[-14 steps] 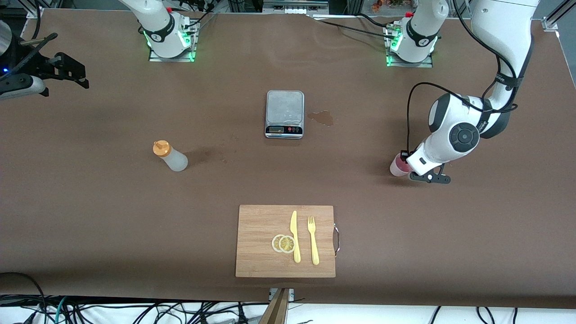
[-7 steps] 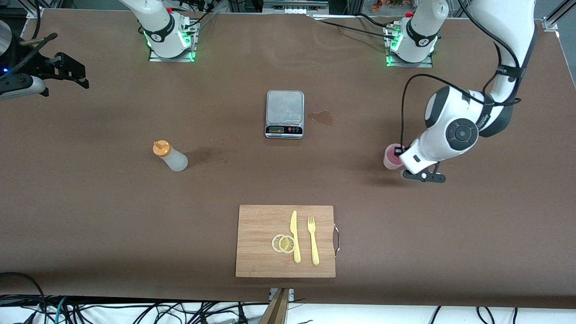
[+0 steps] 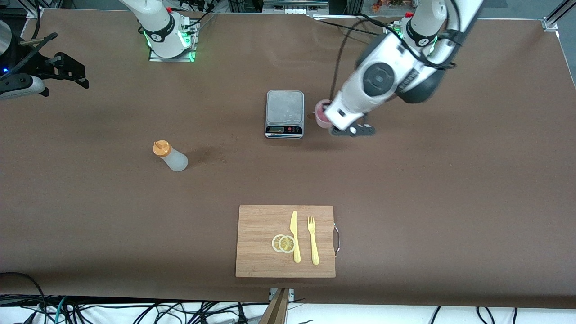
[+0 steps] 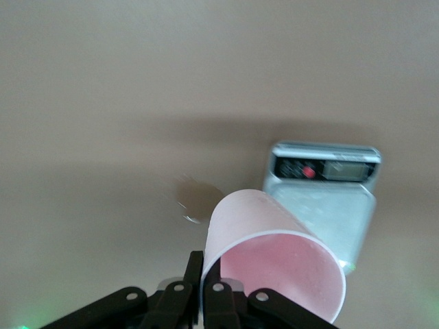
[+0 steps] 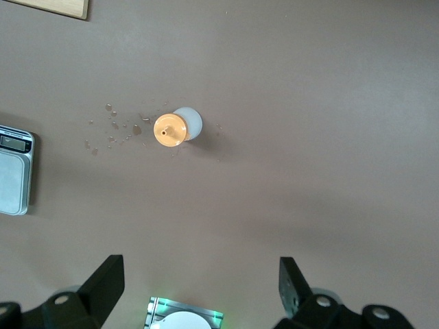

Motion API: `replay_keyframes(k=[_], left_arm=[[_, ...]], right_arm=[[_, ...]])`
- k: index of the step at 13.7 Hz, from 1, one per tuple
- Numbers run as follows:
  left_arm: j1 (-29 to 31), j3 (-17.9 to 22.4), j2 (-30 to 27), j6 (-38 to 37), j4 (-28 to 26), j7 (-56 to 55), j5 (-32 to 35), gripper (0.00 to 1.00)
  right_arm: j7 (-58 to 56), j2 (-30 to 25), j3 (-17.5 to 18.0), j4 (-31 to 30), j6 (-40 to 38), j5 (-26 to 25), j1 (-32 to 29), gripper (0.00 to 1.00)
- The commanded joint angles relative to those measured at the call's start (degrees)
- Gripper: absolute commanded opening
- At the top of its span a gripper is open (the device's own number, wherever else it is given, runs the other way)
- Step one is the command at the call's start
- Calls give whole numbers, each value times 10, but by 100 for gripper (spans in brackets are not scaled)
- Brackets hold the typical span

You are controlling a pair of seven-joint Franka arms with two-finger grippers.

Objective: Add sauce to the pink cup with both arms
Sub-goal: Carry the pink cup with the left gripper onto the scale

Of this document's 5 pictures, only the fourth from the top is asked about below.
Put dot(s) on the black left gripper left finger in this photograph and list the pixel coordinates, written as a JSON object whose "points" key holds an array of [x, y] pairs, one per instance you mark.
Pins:
{"points": [[171, 305]]}

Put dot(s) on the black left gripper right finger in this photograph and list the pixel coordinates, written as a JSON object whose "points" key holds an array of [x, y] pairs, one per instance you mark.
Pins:
{"points": [[223, 305]]}

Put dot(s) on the pink plastic cup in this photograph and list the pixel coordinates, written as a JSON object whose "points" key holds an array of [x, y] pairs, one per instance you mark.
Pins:
{"points": [[274, 267]]}

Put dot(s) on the silver digital kitchen scale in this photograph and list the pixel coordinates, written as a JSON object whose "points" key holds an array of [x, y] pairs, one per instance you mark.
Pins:
{"points": [[343, 212]]}

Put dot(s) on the brown table cover sheet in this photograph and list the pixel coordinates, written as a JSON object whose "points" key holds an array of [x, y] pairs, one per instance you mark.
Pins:
{"points": [[103, 103]]}

